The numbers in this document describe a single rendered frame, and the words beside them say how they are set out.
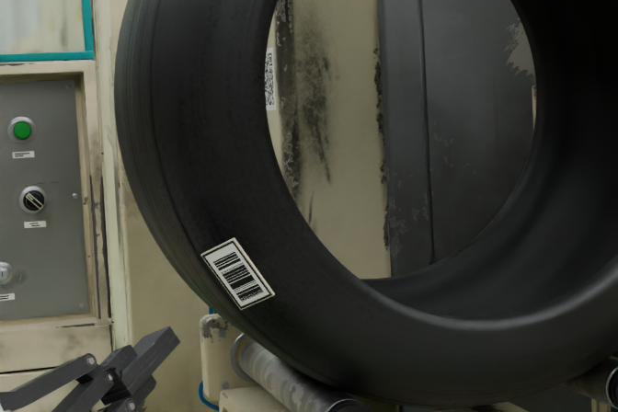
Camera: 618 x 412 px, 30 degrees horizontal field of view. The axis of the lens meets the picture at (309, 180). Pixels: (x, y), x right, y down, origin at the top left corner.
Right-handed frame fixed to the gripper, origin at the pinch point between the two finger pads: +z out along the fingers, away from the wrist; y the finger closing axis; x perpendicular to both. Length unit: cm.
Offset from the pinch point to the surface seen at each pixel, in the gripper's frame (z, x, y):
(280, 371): 27.3, -12.8, 15.9
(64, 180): 62, -58, -8
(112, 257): 303, -300, 57
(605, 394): 33.2, 14.2, 31.4
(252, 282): 15.3, 0.5, 2.3
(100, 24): 338, -262, -31
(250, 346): 36.8, -22.8, 15.8
